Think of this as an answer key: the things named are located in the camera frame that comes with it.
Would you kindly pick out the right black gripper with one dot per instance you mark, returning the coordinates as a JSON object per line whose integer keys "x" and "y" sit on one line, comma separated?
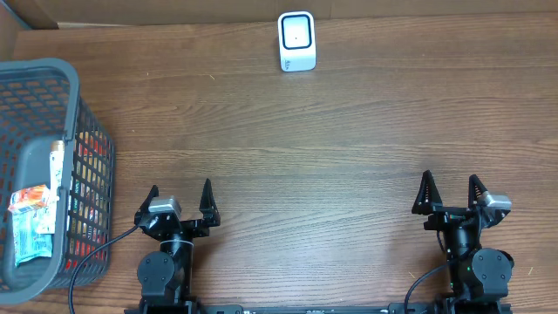
{"x": 427, "y": 200}

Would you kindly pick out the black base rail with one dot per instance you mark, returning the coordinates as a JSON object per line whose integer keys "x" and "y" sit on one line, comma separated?
{"x": 393, "y": 308}

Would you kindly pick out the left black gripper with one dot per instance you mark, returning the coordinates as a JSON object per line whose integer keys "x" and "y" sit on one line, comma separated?
{"x": 185, "y": 223}

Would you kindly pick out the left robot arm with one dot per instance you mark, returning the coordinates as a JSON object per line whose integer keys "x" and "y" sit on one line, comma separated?
{"x": 165, "y": 275}

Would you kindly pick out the white tube with gold cap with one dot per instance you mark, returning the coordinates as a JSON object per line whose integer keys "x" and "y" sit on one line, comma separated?
{"x": 46, "y": 217}

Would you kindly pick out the orange snack packet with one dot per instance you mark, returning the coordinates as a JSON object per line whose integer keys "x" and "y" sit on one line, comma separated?
{"x": 29, "y": 199}

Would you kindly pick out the teal snack packet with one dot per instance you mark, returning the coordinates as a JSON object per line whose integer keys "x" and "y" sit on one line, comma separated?
{"x": 28, "y": 243}

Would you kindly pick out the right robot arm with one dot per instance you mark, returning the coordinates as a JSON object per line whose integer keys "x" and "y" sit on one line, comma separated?
{"x": 478, "y": 276}

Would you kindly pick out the spaghetti pasta packet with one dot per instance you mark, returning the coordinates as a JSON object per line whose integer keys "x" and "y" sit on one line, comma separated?
{"x": 89, "y": 201}

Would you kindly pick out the grey plastic mesh basket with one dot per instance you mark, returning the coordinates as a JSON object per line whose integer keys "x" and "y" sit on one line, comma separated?
{"x": 41, "y": 103}

